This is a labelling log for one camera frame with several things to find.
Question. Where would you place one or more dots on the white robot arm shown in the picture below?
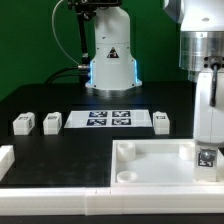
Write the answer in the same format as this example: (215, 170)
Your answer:
(113, 69)

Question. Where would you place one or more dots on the white left fence block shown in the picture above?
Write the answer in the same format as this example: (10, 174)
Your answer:
(7, 158)

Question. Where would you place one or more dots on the white front fence bar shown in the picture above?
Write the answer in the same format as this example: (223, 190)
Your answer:
(112, 201)

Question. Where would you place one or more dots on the white square table top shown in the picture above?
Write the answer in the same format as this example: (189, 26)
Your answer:
(159, 162)

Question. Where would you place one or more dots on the white marker sheet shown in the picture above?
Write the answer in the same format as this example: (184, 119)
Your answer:
(108, 118)

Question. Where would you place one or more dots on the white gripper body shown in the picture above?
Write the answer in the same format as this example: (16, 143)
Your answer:
(209, 121)

